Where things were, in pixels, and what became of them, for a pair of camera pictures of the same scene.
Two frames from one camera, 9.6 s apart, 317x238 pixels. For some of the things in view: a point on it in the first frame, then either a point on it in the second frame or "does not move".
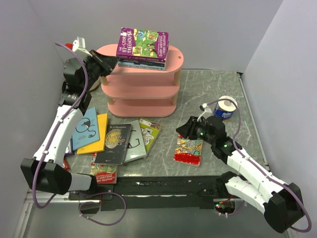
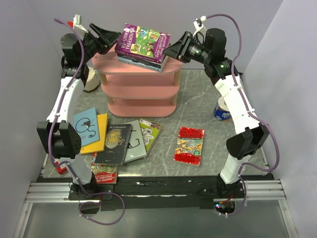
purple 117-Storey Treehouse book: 142,44 does not move
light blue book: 86,132 does not move
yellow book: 99,146 does not move
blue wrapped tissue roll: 225,108 does not move
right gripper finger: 188,130 → 179,49
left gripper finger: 103,64 → 105,38
